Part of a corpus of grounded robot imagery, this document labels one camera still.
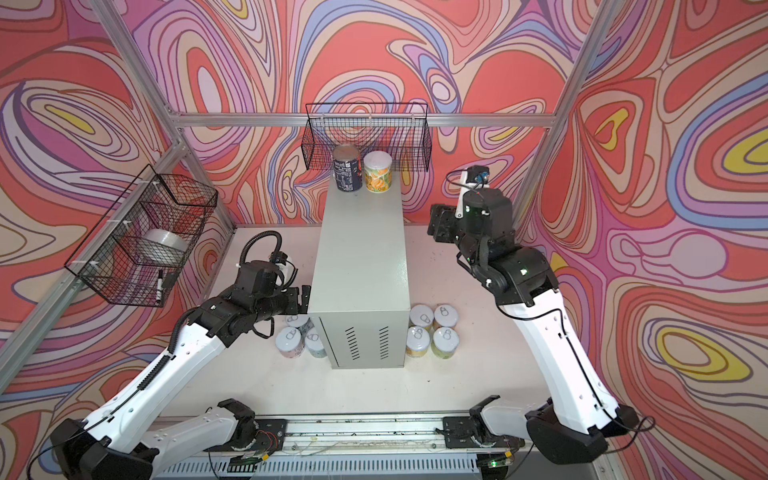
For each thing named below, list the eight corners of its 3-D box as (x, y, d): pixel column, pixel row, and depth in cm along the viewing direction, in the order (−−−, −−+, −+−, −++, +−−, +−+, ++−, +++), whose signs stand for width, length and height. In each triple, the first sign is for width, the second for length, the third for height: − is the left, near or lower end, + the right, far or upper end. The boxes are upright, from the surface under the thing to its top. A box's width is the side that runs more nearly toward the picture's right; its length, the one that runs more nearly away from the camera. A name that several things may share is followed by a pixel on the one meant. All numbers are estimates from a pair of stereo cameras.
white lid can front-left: (278, 358, 87) (272, 350, 83) (283, 335, 92) (278, 327, 87) (302, 358, 87) (297, 350, 83) (306, 335, 92) (302, 327, 87)
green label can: (432, 358, 88) (434, 351, 83) (430, 334, 92) (432, 326, 88) (457, 358, 88) (461, 351, 83) (454, 334, 92) (457, 326, 88)
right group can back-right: (434, 332, 92) (436, 325, 88) (432, 311, 97) (434, 303, 93) (456, 332, 92) (459, 325, 88) (452, 311, 97) (455, 303, 93)
